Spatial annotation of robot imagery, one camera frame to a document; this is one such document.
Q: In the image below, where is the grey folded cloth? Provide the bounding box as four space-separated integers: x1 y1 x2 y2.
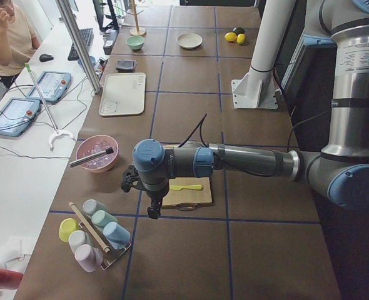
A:
116 59 138 73

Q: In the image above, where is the yellow cup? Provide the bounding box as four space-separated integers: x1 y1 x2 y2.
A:
58 218 79 243

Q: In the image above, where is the person in peach shirt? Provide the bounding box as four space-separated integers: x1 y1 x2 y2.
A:
0 1 41 88

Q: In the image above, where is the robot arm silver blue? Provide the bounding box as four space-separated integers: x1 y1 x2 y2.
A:
121 1 369 219

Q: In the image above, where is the green cup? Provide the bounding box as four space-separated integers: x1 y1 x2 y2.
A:
91 209 118 228

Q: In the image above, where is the cream round plate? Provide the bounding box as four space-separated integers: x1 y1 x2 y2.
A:
176 32 203 49

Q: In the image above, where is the pink cup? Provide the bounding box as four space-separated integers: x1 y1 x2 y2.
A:
74 244 103 273

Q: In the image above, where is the blue teach pendant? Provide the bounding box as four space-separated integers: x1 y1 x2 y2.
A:
37 71 72 104
0 98 41 137

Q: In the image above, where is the mint green bowl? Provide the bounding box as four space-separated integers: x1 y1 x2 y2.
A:
126 35 145 51

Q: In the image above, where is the red bottle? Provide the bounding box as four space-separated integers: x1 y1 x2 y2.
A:
0 268 23 289

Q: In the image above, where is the dark green avocado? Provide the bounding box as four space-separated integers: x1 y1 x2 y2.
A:
231 27 245 36

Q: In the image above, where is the black computer mouse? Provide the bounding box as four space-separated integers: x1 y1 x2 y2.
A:
39 54 54 63

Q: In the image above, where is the wooden mug stand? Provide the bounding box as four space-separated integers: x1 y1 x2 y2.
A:
127 0 146 36

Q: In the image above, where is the metal tongs black tip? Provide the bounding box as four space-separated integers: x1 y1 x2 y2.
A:
69 147 114 168

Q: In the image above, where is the clear acrylic cup rack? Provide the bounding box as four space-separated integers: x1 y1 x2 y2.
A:
79 221 131 270

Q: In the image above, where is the near blue teach pendant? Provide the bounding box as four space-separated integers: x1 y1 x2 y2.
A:
0 98 41 137

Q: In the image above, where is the white camera post base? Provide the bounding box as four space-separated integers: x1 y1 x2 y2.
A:
231 0 296 109

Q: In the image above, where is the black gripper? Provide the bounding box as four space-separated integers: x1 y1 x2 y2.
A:
148 188 165 219

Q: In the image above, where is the metal rod white hook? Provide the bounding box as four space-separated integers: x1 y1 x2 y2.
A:
24 62 75 152

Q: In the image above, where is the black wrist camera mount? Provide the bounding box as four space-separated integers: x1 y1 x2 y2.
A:
121 165 144 193

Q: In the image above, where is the aluminium frame post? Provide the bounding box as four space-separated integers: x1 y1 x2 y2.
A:
56 0 102 94

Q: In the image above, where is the yellow lemon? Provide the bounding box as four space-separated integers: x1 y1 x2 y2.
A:
236 33 246 45
224 32 237 43

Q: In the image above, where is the blue cup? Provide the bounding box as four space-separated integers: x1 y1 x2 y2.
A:
103 222 131 250

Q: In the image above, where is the yellow plastic knife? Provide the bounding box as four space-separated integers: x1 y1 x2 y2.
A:
169 184 203 191

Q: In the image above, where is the grey cup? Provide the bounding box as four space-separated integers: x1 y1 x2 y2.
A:
82 199 109 217

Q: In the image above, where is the pink bowl with ice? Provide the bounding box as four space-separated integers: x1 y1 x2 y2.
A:
75 134 121 174

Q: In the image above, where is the white bear tray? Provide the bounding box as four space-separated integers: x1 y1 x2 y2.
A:
99 72 146 117

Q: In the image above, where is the bamboo cutting board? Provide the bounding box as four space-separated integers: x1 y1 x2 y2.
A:
162 141 213 211

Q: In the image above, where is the black keyboard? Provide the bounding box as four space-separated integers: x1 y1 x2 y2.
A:
67 27 94 61

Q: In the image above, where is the white cup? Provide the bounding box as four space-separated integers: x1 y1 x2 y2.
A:
68 230 93 254

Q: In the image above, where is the far blue teach pendant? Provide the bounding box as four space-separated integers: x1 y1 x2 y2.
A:
37 71 72 104

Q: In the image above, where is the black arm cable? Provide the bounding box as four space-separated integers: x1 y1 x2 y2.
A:
177 113 228 171

